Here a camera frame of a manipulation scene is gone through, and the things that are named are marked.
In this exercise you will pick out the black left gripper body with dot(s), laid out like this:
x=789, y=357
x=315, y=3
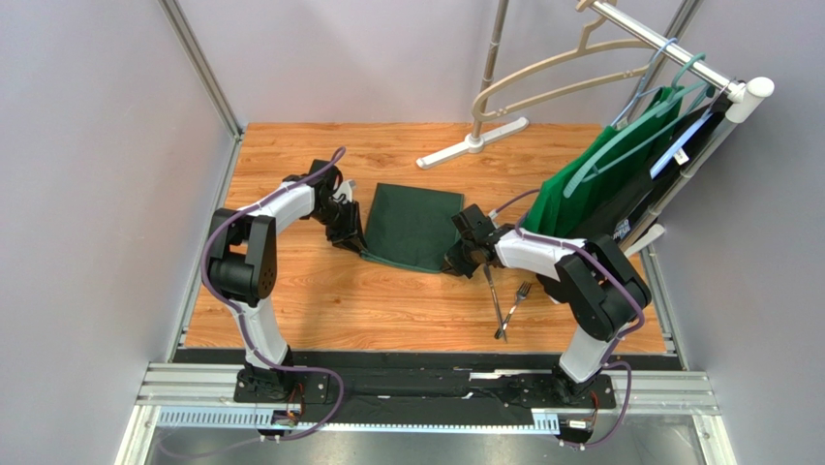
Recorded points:
x=340, y=219

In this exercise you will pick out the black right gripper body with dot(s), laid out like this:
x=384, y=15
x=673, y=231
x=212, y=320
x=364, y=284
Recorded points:
x=461, y=254

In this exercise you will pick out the dark green cloth napkin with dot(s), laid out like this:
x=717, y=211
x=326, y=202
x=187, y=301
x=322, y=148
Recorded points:
x=410, y=228

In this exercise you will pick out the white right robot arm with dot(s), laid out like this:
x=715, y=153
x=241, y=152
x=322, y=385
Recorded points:
x=594, y=277

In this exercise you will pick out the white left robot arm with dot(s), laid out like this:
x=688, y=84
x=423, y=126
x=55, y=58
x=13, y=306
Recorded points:
x=239, y=261

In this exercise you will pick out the silver fork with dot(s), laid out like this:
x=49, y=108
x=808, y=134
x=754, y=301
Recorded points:
x=520, y=295

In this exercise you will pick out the bright green t-shirt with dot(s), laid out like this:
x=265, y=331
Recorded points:
x=607, y=166

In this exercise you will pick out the black garment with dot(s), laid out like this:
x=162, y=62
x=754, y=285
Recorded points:
x=620, y=216

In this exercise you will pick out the blue clothes hanger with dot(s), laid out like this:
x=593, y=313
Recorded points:
x=621, y=119

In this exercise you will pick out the metal rack upright pole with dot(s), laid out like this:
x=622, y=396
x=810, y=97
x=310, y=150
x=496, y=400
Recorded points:
x=490, y=64

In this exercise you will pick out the metal clothes rack rail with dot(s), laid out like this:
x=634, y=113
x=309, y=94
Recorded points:
x=744, y=96

